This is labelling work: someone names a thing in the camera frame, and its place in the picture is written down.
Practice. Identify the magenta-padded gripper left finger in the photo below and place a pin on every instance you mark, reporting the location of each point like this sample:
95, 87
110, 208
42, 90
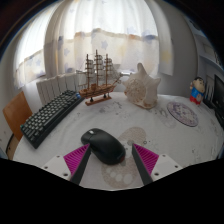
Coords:
63, 165

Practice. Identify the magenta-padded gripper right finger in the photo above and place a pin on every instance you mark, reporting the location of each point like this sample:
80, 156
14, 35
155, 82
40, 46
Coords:
160, 165

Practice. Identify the black computer mouse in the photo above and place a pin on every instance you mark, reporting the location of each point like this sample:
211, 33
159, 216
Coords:
105, 146

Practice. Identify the round purple printed mouse pad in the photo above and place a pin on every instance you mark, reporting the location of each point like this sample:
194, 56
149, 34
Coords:
182, 114

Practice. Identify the white printed tablecloth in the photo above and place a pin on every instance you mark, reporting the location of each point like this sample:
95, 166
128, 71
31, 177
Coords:
156, 133

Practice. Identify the black keyboard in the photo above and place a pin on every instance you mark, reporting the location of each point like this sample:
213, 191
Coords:
48, 118

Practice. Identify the wooden chair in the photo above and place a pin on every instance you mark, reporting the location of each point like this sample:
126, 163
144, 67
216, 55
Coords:
16, 111

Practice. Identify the large white conch shell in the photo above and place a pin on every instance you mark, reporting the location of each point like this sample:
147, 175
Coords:
141, 90

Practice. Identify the white radiator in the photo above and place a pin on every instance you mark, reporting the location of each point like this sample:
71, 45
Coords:
50, 86

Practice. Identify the wooden model sailing ship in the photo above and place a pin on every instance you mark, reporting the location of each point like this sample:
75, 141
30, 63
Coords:
96, 90

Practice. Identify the black router with antennas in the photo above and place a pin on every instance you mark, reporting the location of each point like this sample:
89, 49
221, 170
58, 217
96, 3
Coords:
208, 98

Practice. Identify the cartoon boy figurine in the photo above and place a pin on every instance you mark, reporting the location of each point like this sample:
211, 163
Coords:
197, 90

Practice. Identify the black monitor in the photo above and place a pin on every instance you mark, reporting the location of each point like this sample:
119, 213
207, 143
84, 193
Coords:
219, 96

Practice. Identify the white star-print curtain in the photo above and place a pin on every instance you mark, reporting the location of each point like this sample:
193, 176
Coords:
113, 33

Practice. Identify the white wall shelf unit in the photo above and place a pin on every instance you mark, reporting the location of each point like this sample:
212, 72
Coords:
211, 56

